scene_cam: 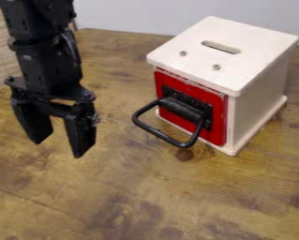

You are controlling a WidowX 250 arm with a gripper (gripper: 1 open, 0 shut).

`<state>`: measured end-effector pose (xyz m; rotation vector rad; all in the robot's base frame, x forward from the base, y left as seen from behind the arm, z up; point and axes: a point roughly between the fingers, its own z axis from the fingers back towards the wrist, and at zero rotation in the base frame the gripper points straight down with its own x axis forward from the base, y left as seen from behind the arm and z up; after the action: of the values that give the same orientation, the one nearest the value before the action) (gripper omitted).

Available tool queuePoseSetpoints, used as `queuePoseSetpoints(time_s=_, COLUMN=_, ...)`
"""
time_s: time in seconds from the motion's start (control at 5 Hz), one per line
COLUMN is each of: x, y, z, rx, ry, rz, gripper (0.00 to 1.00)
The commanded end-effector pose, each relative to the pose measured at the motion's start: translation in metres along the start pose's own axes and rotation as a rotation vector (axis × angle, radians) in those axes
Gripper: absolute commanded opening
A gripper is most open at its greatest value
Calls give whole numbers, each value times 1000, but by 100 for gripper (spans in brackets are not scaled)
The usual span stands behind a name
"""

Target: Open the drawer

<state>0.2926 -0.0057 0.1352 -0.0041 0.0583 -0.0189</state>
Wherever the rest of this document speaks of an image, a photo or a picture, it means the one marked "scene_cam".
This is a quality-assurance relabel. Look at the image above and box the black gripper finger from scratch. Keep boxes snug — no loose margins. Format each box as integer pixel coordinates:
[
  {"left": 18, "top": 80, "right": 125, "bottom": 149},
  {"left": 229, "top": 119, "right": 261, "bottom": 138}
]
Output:
[{"left": 64, "top": 102, "right": 99, "bottom": 158}]

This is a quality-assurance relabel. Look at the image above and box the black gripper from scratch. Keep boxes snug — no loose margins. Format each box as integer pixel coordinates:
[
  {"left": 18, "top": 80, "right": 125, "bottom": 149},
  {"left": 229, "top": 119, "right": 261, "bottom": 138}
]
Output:
[{"left": 6, "top": 29, "right": 96, "bottom": 144}]

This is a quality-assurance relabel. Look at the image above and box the black metal drawer handle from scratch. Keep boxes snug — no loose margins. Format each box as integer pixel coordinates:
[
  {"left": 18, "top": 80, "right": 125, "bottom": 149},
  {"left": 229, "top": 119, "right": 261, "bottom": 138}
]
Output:
[{"left": 131, "top": 97, "right": 213, "bottom": 148}]

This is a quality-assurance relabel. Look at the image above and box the red drawer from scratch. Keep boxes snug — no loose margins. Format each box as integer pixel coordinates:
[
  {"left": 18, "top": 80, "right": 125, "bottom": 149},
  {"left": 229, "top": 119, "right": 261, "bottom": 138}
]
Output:
[{"left": 154, "top": 69, "right": 229, "bottom": 146}]

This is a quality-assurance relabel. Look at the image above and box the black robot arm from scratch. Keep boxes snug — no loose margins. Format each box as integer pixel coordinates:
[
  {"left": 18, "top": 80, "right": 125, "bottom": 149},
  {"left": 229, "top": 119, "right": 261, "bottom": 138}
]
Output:
[{"left": 0, "top": 0, "right": 99, "bottom": 158}]

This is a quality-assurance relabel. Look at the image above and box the white wooden box cabinet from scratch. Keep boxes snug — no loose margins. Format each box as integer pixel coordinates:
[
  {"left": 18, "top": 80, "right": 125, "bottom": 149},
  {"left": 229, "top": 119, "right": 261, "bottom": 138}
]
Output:
[{"left": 147, "top": 16, "right": 299, "bottom": 156}]

